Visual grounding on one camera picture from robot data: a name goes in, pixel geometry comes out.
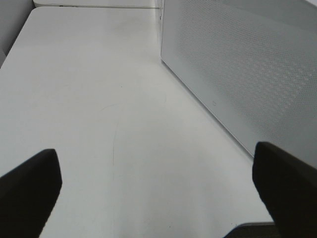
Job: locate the white microwave door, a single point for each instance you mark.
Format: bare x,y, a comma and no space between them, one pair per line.
252,64

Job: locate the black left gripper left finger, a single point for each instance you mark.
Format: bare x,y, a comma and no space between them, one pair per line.
28,194

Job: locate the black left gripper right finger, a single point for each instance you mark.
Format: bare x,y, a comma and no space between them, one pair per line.
288,188

